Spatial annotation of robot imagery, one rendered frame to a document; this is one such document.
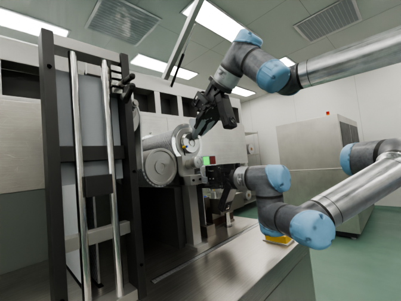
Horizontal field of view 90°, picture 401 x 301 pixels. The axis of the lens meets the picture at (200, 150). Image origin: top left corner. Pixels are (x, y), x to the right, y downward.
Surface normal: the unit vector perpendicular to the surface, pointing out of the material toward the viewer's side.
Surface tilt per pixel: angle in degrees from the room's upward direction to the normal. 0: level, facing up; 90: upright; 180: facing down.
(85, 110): 90
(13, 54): 90
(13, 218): 90
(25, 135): 90
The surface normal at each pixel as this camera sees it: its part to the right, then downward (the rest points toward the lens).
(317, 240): 0.22, -0.09
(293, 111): -0.71, 0.03
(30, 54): 0.69, -0.11
